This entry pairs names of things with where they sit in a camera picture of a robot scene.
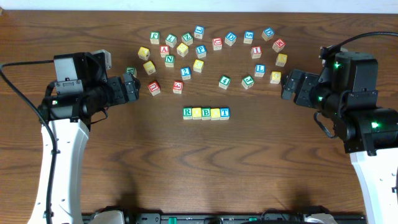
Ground green R block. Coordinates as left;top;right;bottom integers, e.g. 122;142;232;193
183;107;193;119

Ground yellow O block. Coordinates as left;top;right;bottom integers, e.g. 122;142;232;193
210;108;221;121
192;108;202;119

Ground blue T block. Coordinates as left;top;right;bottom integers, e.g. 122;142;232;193
220;108;230;120

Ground green B block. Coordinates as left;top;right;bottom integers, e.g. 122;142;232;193
201;108;211;120

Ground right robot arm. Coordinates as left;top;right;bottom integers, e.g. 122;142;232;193
281;50;397;223

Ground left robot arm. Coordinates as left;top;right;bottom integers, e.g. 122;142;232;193
29;50;141;223

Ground green A block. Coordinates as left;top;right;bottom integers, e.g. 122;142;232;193
126;67;137;77

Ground yellow G block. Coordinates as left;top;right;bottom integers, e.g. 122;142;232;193
270;71;282;84

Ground red U block bottom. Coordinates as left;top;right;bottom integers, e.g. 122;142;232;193
148;81;161;96

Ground red u block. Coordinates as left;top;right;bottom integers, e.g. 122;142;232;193
148;81;161;96
212;37;223;50

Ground yellow block far right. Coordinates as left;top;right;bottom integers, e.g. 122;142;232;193
275;54;287;67

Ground yellow S block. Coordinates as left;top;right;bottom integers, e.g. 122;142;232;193
143;61;156;75

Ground yellow block upper left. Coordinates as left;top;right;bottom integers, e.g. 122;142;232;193
137;47;150;60

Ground blue L block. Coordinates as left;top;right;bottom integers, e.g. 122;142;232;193
254;64;266;77

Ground red M block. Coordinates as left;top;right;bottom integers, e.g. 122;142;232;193
272;39;286;52

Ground green J block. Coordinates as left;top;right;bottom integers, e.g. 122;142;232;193
241;75;255;90

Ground red I block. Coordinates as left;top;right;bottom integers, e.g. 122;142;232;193
251;46;262;59

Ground green N block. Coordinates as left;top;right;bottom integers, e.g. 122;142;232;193
165;55;175;67

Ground red A block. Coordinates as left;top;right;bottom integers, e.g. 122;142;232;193
159;45;170;58

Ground blue D block right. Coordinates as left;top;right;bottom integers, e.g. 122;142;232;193
261;27;275;42

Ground blue d block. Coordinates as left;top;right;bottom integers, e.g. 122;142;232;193
224;32;237;46
261;27;275;42

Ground green F block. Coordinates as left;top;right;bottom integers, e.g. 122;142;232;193
150;31;160;45

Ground blue 2 block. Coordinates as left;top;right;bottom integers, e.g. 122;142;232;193
180;67;192;80

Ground green L block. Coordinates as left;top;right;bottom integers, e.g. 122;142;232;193
165;34;177;48

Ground blue S block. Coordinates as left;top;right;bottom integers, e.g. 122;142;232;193
243;30;254;44

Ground yellow block upper middle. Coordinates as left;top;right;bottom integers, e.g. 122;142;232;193
177;43;189;57

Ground green 4 block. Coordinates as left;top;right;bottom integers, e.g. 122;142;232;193
218;75;231;90

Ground yellow C block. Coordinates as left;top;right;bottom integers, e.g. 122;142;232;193
193;59;204;73

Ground green Z block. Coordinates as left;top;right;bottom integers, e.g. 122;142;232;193
182;32;193;45

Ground blue P block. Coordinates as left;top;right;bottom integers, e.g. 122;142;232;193
195;45;207;58

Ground red U block top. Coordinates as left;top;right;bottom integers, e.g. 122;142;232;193
212;37;223;50

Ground blue block top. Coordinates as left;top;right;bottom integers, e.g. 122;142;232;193
194;26;205;39

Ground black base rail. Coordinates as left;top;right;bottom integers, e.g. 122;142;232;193
82;206;369;224

